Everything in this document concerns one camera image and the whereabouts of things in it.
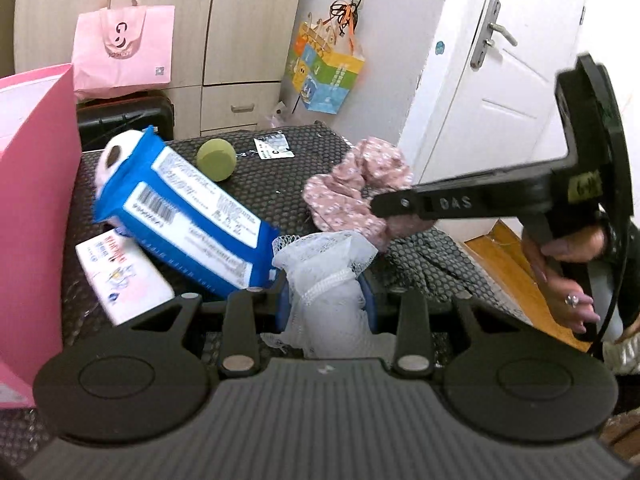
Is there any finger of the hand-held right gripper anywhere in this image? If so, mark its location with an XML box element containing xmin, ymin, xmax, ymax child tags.
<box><xmin>369</xmin><ymin>169</ymin><xmax>553</xmax><ymax>234</ymax></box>

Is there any green ball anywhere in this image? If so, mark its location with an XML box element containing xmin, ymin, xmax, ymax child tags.
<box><xmin>195</xmin><ymin>138</ymin><xmax>237</xmax><ymax>183</ymax></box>

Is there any person's right hand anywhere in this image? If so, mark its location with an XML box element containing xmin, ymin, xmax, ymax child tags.
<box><xmin>521</xmin><ymin>224</ymin><xmax>609</xmax><ymax>336</ymax></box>

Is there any pink tote bag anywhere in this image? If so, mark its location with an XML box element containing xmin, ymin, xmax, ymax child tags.
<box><xmin>72</xmin><ymin>0</ymin><xmax>176</xmax><ymax>101</ymax></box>

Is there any black honeycomb table mat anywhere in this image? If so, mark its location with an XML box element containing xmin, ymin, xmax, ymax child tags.
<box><xmin>0</xmin><ymin>122</ymin><xmax>533</xmax><ymax>451</ymax></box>

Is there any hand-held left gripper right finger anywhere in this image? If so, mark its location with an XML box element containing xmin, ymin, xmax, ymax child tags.
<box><xmin>359</xmin><ymin>272</ymin><xmax>507</xmax><ymax>375</ymax></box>

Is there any white label card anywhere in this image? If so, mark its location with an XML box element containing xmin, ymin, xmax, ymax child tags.
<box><xmin>252</xmin><ymin>132</ymin><xmax>292</xmax><ymax>160</ymax></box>

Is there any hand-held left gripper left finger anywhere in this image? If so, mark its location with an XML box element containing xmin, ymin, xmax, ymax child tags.
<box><xmin>119</xmin><ymin>279</ymin><xmax>294</xmax><ymax>380</ymax></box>

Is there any clear plastic bag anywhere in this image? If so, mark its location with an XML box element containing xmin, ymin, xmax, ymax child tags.
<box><xmin>264</xmin><ymin>101</ymin><xmax>289</xmax><ymax>129</ymax></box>

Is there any colourful gift bag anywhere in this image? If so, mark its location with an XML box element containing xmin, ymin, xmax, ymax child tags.
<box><xmin>284</xmin><ymin>0</ymin><xmax>366</xmax><ymax>114</ymax></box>

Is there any white door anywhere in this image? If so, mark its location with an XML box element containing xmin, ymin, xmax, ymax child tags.
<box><xmin>409</xmin><ymin>0</ymin><xmax>603</xmax><ymax>186</ymax></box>

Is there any pink cardboard box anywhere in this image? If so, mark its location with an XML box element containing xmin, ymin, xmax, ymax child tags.
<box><xmin>0</xmin><ymin>63</ymin><xmax>84</xmax><ymax>409</ymax></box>

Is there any grey wooden wardrobe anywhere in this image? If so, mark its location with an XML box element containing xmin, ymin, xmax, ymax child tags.
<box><xmin>14</xmin><ymin>0</ymin><xmax>309</xmax><ymax>139</ymax></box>

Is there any pink floral scrunchie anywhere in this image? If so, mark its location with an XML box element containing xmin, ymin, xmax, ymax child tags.
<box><xmin>302</xmin><ymin>136</ymin><xmax>437</xmax><ymax>252</ymax></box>

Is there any blue tissue pack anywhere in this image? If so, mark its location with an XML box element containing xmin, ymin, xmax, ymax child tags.
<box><xmin>92</xmin><ymin>125</ymin><xmax>287</xmax><ymax>302</ymax></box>

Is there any black suitcase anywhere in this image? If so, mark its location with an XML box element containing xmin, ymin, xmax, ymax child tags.
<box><xmin>75</xmin><ymin>90</ymin><xmax>175</xmax><ymax>154</ymax></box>

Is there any white mesh bath puff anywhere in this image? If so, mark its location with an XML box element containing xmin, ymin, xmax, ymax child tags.
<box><xmin>260</xmin><ymin>230</ymin><xmax>397</xmax><ymax>361</ymax></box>

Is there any white tissue pack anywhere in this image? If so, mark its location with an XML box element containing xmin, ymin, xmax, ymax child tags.
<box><xmin>74</xmin><ymin>231</ymin><xmax>176</xmax><ymax>327</ymax></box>

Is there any metal door handle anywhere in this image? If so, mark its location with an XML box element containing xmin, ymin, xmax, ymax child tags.
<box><xmin>469</xmin><ymin>0</ymin><xmax>519</xmax><ymax>71</ymax></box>

